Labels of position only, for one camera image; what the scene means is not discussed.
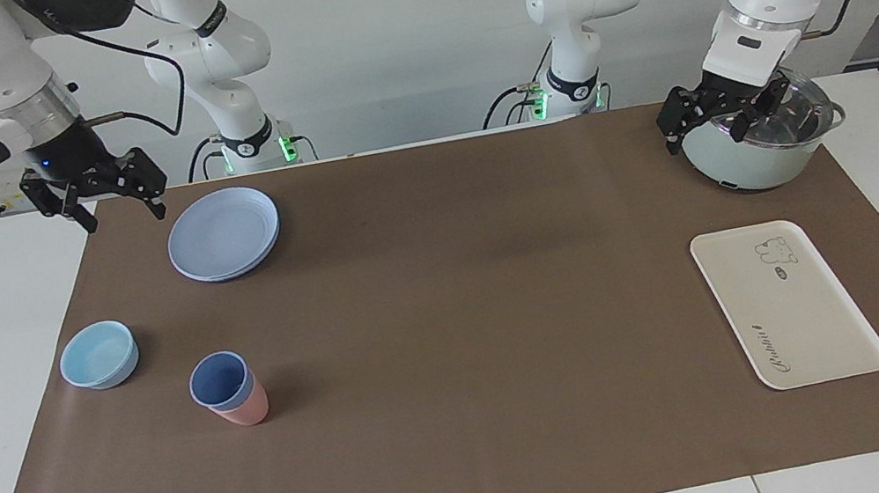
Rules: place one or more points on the pink plastic cup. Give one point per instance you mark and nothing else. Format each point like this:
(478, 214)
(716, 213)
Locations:
(248, 412)

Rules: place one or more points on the periwinkle blue plate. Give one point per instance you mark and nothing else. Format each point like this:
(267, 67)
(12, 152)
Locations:
(223, 233)

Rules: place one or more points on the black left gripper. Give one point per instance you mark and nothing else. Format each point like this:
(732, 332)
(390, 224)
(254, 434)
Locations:
(740, 96)

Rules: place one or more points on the cream tray with rabbit print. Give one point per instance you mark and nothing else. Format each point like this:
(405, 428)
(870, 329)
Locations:
(790, 313)

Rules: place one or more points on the light blue bowl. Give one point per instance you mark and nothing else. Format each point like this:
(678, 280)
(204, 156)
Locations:
(99, 357)

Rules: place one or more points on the pale green cooking pot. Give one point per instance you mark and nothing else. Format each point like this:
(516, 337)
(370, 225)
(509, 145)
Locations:
(738, 161)

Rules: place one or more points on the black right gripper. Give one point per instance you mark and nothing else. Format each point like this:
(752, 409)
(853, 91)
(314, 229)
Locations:
(68, 161)

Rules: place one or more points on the brown table mat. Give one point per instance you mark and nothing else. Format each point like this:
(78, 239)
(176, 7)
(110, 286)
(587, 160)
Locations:
(460, 368)

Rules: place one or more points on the blue plastic cup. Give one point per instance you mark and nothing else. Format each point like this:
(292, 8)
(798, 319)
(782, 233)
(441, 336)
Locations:
(219, 380)

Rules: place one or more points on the glass pot lid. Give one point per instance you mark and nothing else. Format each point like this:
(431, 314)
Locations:
(805, 109)

